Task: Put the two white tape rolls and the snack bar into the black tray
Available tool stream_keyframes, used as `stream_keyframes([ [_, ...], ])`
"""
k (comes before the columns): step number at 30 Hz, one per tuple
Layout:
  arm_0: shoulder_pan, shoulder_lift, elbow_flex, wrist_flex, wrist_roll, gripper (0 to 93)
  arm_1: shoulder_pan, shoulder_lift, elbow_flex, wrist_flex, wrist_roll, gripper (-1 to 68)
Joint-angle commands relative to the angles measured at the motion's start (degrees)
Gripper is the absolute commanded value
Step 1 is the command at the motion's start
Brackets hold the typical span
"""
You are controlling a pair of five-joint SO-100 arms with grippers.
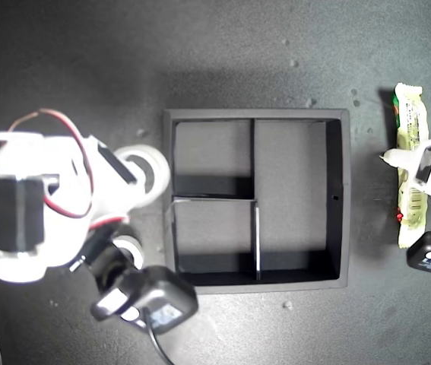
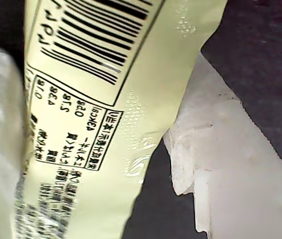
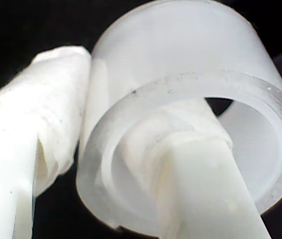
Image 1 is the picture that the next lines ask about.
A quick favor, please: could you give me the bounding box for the large white tape roll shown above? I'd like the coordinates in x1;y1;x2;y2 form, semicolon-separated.
115;145;172;208

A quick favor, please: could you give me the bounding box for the snack bar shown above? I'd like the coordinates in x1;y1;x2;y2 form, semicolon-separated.
392;82;429;250

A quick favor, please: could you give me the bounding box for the small white tape roll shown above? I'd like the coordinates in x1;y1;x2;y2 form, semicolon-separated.
113;234;144;269

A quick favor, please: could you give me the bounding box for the black tray with wells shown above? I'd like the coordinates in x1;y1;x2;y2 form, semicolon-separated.
163;108;351;296

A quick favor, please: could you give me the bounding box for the long red servo wire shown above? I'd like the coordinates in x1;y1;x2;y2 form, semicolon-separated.
8;108;94;220

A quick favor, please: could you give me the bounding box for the short red servo wire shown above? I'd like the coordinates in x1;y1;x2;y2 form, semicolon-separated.
86;215;129;232

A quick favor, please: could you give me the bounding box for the black camera cable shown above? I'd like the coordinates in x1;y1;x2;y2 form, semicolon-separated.
143;315;177;365

